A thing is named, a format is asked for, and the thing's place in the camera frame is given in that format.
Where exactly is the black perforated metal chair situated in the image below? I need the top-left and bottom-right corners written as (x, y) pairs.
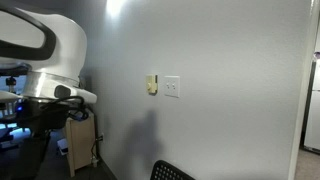
top-left (149, 159), bottom-right (196, 180)

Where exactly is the light wooden cabinet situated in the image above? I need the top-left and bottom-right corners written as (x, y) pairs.
top-left (64, 113), bottom-right (98, 178)

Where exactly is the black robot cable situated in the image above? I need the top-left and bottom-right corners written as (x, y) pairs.
top-left (39, 95), bottom-right (90, 122)

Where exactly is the white door frame trim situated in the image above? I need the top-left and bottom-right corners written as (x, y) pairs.
top-left (288, 0), bottom-right (320, 180)

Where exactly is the black power cord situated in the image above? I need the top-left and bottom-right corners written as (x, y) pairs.
top-left (90, 133), bottom-right (105, 168)

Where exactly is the white double switch plate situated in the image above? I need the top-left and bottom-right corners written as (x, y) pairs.
top-left (163, 75), bottom-right (181, 99)

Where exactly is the black camera tripod stand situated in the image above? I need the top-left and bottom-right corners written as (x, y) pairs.
top-left (0, 63), bottom-right (33, 98)

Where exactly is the beige thermostat dial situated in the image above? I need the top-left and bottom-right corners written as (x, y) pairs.
top-left (145, 74), bottom-right (159, 95)

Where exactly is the white box on floor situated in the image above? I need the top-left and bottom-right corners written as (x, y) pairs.
top-left (56, 138), bottom-right (69, 156)

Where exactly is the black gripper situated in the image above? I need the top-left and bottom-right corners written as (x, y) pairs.
top-left (15, 99), bottom-right (70, 132)

